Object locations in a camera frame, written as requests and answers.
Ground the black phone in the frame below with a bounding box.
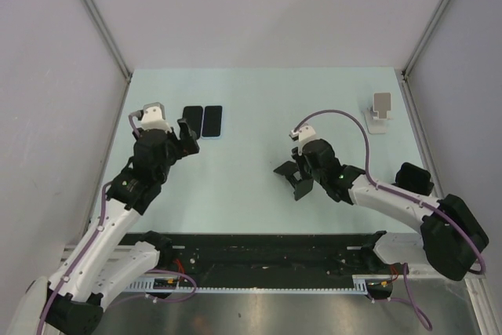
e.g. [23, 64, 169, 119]
[182, 105, 204, 140]

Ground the white phone stand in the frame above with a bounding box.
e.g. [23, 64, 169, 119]
[363, 92, 392, 135]

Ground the black phone stand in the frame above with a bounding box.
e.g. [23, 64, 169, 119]
[394, 162, 434, 196]

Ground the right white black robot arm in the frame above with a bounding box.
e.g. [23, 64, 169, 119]
[274, 139, 489, 281]

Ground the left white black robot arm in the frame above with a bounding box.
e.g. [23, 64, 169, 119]
[8, 117, 199, 334]

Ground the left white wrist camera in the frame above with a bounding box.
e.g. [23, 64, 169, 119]
[128, 102, 172, 136]

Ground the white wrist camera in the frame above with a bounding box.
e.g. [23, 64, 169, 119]
[128, 102, 172, 136]
[289, 124, 317, 155]

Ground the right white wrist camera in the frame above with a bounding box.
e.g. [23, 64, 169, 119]
[289, 124, 317, 155]

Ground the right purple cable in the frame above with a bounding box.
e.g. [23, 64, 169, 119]
[296, 110, 487, 330]

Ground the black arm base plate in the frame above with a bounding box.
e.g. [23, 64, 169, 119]
[156, 233, 403, 288]

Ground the left aluminium frame post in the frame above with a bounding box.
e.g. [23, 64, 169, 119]
[80, 0, 133, 84]

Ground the aluminium frame post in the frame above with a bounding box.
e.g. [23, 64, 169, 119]
[80, 0, 133, 84]
[401, 0, 453, 79]

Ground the white slotted cable duct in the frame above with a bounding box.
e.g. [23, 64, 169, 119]
[124, 276, 393, 295]

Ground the right aluminium frame post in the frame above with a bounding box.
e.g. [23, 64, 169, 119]
[401, 0, 453, 79]

